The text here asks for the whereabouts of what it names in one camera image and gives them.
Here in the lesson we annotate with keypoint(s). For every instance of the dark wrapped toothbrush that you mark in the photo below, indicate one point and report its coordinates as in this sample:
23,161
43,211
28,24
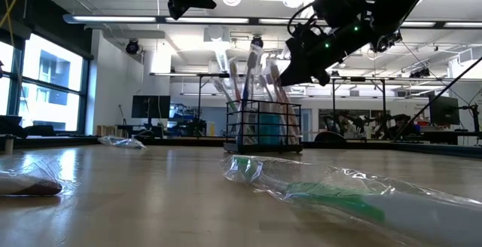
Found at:
30,186

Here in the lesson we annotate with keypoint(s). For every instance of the black ceiling spotlight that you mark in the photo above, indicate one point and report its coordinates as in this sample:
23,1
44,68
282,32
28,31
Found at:
257,43
388,43
132,46

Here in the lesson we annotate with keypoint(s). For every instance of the black background rig frame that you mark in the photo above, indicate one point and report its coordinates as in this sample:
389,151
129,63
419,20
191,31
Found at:
333,100

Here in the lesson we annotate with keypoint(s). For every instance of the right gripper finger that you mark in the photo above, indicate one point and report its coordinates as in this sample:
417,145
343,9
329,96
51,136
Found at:
297,70

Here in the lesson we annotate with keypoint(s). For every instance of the black monitor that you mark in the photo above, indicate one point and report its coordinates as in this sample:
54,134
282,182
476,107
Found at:
150,106
444,109

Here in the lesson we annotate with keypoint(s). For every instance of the teal mouthwash bottle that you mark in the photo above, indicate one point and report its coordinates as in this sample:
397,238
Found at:
275,130
261,130

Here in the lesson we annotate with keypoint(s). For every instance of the long ceiling light strip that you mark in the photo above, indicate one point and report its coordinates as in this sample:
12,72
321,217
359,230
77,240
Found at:
113,19

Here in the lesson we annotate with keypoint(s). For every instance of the wooden blocks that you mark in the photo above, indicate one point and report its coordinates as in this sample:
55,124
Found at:
111,130

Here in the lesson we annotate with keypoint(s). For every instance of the large window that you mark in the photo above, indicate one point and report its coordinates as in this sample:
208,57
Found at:
52,89

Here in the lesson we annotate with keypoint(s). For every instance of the black background robot arms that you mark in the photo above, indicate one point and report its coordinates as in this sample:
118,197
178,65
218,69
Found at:
361,122

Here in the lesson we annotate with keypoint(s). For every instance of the black aluminium table frame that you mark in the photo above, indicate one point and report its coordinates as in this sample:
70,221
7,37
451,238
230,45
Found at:
180,141

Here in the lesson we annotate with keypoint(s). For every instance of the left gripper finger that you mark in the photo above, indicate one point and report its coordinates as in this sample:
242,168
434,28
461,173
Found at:
188,1

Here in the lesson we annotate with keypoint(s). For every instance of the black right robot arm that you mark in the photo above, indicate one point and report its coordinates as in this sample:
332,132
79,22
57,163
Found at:
406,2

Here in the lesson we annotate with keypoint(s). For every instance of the green wrapped toothbrush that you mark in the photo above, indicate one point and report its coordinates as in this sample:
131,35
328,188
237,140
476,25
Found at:
331,198

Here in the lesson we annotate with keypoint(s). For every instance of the person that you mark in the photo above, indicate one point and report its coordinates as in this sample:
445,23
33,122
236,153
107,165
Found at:
403,124

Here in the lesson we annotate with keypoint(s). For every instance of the purple toothbrush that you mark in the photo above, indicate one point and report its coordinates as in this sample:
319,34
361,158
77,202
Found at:
122,142

